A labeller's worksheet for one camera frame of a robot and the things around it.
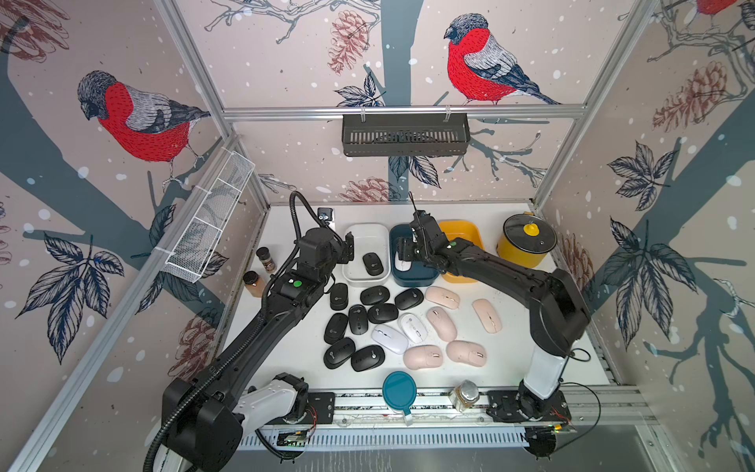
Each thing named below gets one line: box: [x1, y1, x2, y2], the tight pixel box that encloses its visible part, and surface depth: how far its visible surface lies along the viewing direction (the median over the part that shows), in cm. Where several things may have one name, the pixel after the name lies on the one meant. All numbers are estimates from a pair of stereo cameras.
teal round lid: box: [382, 370, 418, 416], surface depth 71 cm
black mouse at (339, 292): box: [330, 282, 349, 311], surface depth 94 cm
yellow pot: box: [496, 211, 558, 269], surface depth 97 cm
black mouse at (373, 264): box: [361, 251, 385, 277], surface depth 102 cm
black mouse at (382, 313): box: [367, 302, 400, 324], surface depth 90 cm
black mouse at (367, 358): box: [349, 345, 386, 372], surface depth 82 cm
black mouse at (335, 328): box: [323, 312, 349, 346], surface depth 87 cm
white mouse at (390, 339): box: [371, 324, 410, 355], surface depth 86 cm
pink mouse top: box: [424, 286, 461, 310], surface depth 94 cm
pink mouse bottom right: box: [446, 340, 487, 368], surface depth 82 cm
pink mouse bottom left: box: [403, 345, 444, 371], surface depth 82 cm
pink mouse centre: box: [425, 306, 458, 343], surface depth 88 cm
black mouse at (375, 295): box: [359, 285, 391, 305], surface depth 94 cm
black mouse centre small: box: [348, 303, 369, 336], surface depth 89 cm
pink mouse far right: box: [471, 297, 503, 334], surface depth 90 cm
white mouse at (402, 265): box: [394, 250, 412, 272], surface depth 102 cm
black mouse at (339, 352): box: [323, 337, 356, 369], surface depth 82 cm
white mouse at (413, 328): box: [398, 312, 429, 345], surface depth 87 cm
